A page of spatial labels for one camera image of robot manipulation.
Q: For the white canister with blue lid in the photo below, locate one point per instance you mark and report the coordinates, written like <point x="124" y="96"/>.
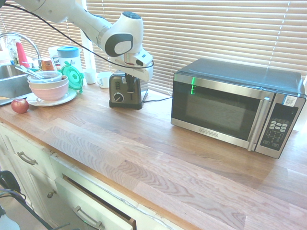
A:
<point x="69" y="56"/>

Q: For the green plastic container lid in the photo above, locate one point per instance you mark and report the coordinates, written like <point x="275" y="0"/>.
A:
<point x="74" y="77"/>

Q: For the white dinner plate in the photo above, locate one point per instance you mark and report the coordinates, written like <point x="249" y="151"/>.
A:
<point x="64" y="97"/>

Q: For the black and steel microwave oven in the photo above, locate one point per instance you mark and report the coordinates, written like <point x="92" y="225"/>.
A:
<point x="216" y="112"/>

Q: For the round metal cabinet knob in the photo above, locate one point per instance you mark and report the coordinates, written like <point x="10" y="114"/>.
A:
<point x="51" y="194"/>

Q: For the white bowl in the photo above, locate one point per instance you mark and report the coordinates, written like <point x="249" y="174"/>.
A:
<point x="60" y="83"/>

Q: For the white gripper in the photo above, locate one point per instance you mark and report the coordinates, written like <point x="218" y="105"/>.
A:
<point x="144" y="73"/>

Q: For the red bottle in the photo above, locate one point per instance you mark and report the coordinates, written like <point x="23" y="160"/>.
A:
<point x="22" y="55"/>

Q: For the stainless steel sink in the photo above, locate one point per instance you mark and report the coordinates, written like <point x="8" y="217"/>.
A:
<point x="12" y="81"/>

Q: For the stainless steel two-slot toaster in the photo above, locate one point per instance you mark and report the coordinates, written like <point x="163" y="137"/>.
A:
<point x="120" y="95"/>

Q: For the white slatted window blind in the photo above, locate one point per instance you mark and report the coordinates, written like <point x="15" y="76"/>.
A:
<point x="216" y="31"/>
<point x="55" y="33"/>

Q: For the red apple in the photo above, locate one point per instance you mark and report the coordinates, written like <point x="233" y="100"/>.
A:
<point x="19" y="106"/>

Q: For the silver cutlery piece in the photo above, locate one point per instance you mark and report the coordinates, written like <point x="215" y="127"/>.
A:
<point x="28" y="72"/>

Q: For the white printed carton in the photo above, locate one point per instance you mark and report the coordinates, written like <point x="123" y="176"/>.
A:
<point x="54" y="58"/>

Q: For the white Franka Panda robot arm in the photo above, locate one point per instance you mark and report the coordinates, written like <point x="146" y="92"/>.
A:
<point x="60" y="9"/>

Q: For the clear spray bottle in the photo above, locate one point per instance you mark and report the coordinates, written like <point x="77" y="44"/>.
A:
<point x="10" y="51"/>

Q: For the clear glass bowl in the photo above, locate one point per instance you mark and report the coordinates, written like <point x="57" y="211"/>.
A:
<point x="51" y="76"/>

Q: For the white open drawer front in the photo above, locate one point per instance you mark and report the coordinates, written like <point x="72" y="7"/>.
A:
<point x="91" y="203"/>

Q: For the chrome arched kitchen faucet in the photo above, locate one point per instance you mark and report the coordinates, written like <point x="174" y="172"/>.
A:
<point x="33" y="45"/>

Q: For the small orange box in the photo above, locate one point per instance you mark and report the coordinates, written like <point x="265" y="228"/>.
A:
<point x="47" y="65"/>

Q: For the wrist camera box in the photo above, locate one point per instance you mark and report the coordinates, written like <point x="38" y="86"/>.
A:
<point x="144" y="61"/>

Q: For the white cabinet drawer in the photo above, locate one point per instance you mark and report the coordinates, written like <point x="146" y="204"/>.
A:
<point x="26" y="148"/>

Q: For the black tripod stand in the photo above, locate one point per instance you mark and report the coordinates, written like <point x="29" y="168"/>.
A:
<point x="9" y="184"/>

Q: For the white mug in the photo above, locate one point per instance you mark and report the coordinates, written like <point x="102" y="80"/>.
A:
<point x="104" y="80"/>

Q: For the pink bowl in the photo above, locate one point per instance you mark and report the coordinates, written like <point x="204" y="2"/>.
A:
<point x="50" y="93"/>

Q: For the small white cup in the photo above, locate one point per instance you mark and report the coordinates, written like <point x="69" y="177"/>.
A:
<point x="90" y="76"/>

